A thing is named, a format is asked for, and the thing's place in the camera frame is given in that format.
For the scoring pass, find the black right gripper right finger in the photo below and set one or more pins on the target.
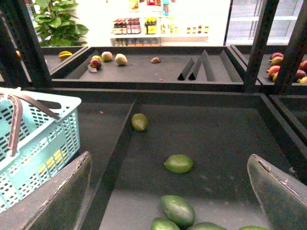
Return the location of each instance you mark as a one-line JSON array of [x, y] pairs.
[[282, 198]]

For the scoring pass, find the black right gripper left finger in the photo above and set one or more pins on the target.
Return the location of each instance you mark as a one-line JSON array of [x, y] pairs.
[[56, 204]]

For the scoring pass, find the light blue plastic basket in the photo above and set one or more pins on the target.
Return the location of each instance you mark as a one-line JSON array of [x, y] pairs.
[[39, 138]]

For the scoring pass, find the yellow mango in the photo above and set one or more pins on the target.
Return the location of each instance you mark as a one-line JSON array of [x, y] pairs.
[[54, 163]]

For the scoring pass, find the red passion fruit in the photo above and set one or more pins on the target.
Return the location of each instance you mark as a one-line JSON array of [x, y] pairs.
[[95, 63]]

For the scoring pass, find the yellow starfruit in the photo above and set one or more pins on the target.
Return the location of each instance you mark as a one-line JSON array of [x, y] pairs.
[[64, 55]]

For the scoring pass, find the black triangular divider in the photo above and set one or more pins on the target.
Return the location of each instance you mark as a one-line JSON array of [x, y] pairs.
[[184, 73], [193, 75]]

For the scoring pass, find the pale round fruit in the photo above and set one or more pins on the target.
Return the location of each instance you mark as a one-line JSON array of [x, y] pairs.
[[107, 56]]

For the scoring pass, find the pale oval fruit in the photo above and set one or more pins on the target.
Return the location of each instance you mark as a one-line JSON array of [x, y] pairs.
[[121, 59]]

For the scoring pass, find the small brown fruit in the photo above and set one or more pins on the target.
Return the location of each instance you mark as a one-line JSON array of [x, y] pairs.
[[155, 60]]

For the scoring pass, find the green potted plant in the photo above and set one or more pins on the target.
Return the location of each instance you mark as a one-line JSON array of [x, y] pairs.
[[55, 23]]

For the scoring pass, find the white product shelf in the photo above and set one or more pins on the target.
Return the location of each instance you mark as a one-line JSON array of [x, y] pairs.
[[154, 23]]

